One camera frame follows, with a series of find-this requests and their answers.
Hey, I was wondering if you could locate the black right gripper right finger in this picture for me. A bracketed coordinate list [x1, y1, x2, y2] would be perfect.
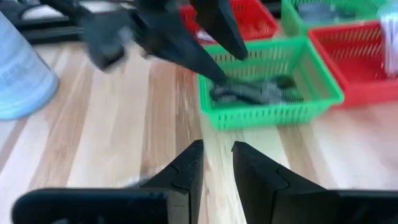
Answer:
[231, 141, 398, 224]

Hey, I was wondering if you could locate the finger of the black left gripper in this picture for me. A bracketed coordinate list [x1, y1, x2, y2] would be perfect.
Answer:
[135, 7, 228, 85]
[191, 0, 250, 61]

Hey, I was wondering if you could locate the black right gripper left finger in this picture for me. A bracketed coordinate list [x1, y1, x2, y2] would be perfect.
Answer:
[11, 139, 205, 224]

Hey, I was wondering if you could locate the dark grey toiletry packet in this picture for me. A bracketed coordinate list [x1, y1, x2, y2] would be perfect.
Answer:
[297, 2, 345, 24]

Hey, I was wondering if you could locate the clear vanity pack bag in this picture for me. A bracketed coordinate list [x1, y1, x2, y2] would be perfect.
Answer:
[378, 11, 398, 77]

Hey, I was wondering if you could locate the red plastic basket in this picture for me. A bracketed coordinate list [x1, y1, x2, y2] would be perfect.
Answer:
[178, 0, 280, 44]
[307, 21, 398, 109]

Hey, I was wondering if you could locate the green plastic basket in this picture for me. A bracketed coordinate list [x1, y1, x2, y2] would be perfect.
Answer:
[280, 0, 388, 37]
[197, 35, 345, 131]

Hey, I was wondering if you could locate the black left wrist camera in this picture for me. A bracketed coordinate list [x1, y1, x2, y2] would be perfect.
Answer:
[81, 12, 133, 72]

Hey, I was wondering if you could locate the black aluminium table frame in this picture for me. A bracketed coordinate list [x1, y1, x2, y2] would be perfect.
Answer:
[14, 15, 86, 44]

